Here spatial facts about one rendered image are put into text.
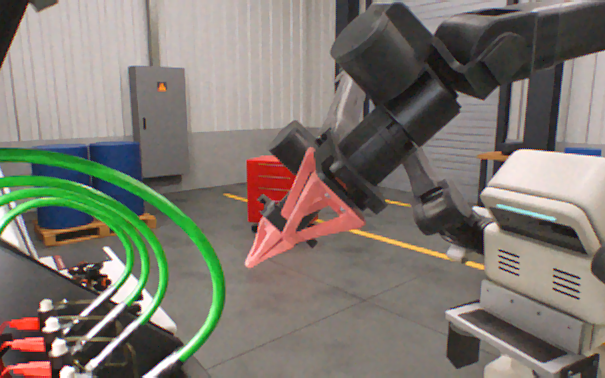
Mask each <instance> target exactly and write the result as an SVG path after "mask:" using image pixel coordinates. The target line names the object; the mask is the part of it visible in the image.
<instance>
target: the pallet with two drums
mask: <svg viewBox="0 0 605 378"><path fill-rule="evenodd" d="M88 147H89V153H88ZM31 148H33V150H40V149H43V151H49V152H56V153H62V154H66V155H70V156H74V157H79V158H83V159H86V160H89V158H90V161H93V162H96V163H99V164H102V165H104V166H108V167H111V168H113V169H116V170H118V171H120V172H122V174H125V175H127V176H129V177H132V178H134V179H136V180H138V181H140V182H141V183H143V179H142V164H141V150H140V143H139V142H131V141H115V142H97V143H90V144H89V145H88V146H87V145H85V144H51V145H39V146H32V147H31ZM31 165H32V176H46V177H54V178H60V179H65V180H69V181H72V182H76V183H79V184H83V185H86V186H89V187H92V188H94V189H96V190H99V192H101V193H103V194H105V195H108V196H110V197H112V198H113V199H115V200H117V201H118V202H120V203H122V204H123V205H125V206H126V207H127V208H129V210H130V211H132V212H134V213H135V214H136V215H137V216H139V217H140V218H141V219H142V220H143V221H144V222H145V223H146V224H147V225H148V226H149V229H156V228H157V219H156V218H155V216H154V215H149V213H147V212H146V213H145V207H144V200H143V199H142V198H140V197H138V196H136V195H134V194H133V193H130V192H128V190H126V189H124V188H122V187H119V186H117V185H115V184H113V183H110V182H108V181H104V180H101V179H99V178H96V177H93V176H90V175H87V174H83V173H79V172H75V170H71V169H67V168H62V167H58V166H50V165H44V164H36V163H31ZM91 180H92V185H91ZM37 216H38V218H36V219H32V221H33V228H34V233H35V234H38V236H39V239H40V240H43V243H44V246H45V247H51V246H57V245H63V244H68V243H74V242H79V241H86V240H92V239H97V238H103V237H109V236H115V235H117V234H116V233H115V232H110V228H111V227H110V226H108V225H106V224H105V223H103V222H102V221H100V220H99V219H97V218H95V217H93V216H91V215H89V214H87V213H84V212H81V211H78V209H74V208H70V207H64V206H42V207H37ZM95 231H97V235H91V236H86V237H79V238H73V239H67V240H61V241H56V238H58V237H64V236H70V235H76V234H83V233H89V232H95Z"/></svg>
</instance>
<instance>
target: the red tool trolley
mask: <svg viewBox="0 0 605 378"><path fill-rule="evenodd" d="M296 178H297V175H293V174H292V173H291V172H290V171H289V170H288V169H287V168H286V167H285V166H284V165H283V164H282V163H281V162H280V161H279V160H277V158H275V157H274V156H267V155H265V156H260V157H255V158H251V160H247V180H248V221H251V222H253V226H252V232H254V233H257V230H258V223H257V222H260V219H261V218H263V217H264V216H263V215H261V214H260V212H261V211H263V210H264V206H265V205H264V204H263V203H260V202H259V201H258V200H257V199H258V198H259V197H260V195H261V194H264V195H265V196H267V197H268V198H270V199H271V200H272V201H274V202H275V203H276V204H277V203H278V202H280V201H281V200H282V199H283V198H284V197H285V196H286V195H287V193H288V191H289V190H290V189H291V187H292V185H293V183H294V180H296ZM317 219H318V214H317V216H316V217H315V218H314V219H313V220H312V221H311V222H309V225H308V226H307V228H311V227H313V226H315V223H314V221H315V220H317Z"/></svg>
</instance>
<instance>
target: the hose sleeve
mask: <svg viewBox="0 0 605 378"><path fill-rule="evenodd" d="M183 365H185V363H184V362H182V360H180V359H179V358H178V356H177V351H175V352H173V353H172V354H171V355H169V356H168V357H166V359H164V360H162V361H161V362H160V363H158V365H157V366H155V367H154V368H153V369H152V370H150V371H149V372H148V373H146V374H145V375H144V376H142V377H141V378H167V377H168V376H170V375H171V374H172V373H173V372H175V371H177V369H178V368H181V367H182V366H183Z"/></svg>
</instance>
